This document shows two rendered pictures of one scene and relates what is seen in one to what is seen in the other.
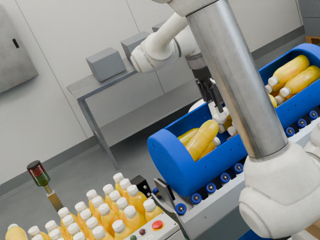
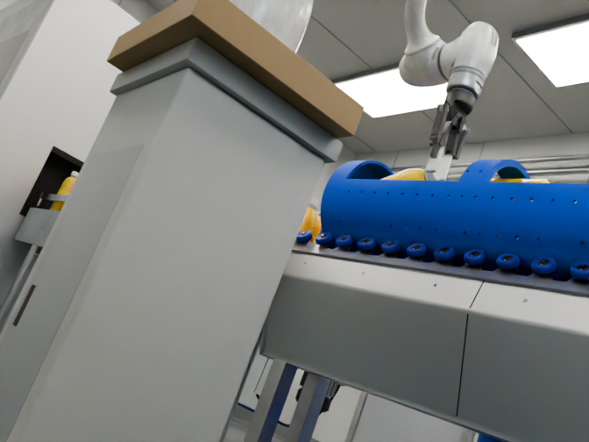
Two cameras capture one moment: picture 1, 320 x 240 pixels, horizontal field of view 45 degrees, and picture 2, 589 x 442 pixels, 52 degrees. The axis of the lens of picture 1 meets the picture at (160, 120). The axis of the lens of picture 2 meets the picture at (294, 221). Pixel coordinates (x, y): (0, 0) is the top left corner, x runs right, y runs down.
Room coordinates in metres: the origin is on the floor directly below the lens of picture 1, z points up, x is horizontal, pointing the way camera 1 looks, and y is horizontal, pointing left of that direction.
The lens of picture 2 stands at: (0.63, -1.45, 0.59)
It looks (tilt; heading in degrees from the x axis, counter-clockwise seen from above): 14 degrees up; 69
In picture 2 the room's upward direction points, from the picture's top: 21 degrees clockwise
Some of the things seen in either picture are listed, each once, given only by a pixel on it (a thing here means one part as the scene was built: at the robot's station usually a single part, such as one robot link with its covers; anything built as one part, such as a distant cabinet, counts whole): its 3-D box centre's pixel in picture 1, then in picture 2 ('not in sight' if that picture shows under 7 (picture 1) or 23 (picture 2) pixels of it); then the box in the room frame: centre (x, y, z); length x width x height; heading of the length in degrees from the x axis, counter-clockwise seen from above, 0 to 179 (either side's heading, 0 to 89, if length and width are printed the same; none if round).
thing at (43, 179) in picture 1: (41, 177); not in sight; (1.55, 0.58, 1.18); 0.06 x 0.06 x 0.05
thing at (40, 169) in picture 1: (36, 169); not in sight; (1.55, 0.58, 1.23); 0.06 x 0.06 x 0.04
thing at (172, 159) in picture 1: (246, 115); (494, 220); (1.51, -0.36, 1.09); 0.88 x 0.28 x 0.28; 110
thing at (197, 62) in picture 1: (198, 59); (464, 86); (1.41, -0.22, 1.44); 0.09 x 0.09 x 0.06
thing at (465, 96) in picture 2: (204, 76); (456, 110); (1.40, -0.22, 1.37); 0.08 x 0.07 x 0.09; 20
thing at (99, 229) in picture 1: (99, 232); not in sight; (1.12, 0.34, 1.10); 0.04 x 0.04 x 0.02
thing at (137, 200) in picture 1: (142, 210); (299, 233); (1.29, 0.20, 1.00); 0.07 x 0.07 x 0.19
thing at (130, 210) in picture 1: (130, 212); not in sight; (1.16, 0.22, 1.10); 0.04 x 0.04 x 0.02
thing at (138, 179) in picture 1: (140, 190); not in sight; (1.51, 0.20, 0.95); 0.10 x 0.07 x 0.10; 20
